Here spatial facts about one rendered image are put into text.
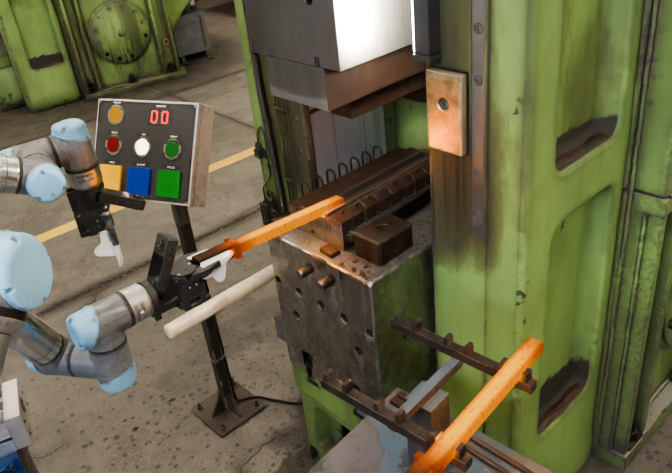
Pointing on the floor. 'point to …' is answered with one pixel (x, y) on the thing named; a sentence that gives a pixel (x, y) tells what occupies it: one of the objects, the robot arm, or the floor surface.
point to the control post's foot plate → (214, 413)
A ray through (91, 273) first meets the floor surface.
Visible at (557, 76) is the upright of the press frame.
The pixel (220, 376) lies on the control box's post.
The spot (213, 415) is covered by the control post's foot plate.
